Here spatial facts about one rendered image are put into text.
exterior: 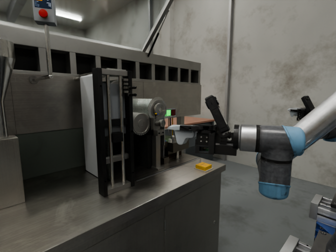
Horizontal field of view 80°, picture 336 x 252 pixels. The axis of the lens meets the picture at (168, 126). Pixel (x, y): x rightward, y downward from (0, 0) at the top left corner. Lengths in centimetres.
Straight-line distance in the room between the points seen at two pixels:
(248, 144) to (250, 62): 355
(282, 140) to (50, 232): 74
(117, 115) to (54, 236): 49
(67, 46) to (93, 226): 95
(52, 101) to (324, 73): 344
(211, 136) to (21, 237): 65
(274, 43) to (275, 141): 346
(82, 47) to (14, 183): 79
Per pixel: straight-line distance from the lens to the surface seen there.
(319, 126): 71
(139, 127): 113
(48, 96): 126
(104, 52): 141
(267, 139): 56
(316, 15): 391
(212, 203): 137
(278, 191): 61
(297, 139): 57
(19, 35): 127
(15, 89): 123
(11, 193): 103
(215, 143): 58
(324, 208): 137
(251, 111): 400
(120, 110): 91
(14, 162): 99
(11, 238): 85
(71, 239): 76
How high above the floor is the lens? 133
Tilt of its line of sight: 9 degrees down
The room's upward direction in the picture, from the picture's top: straight up
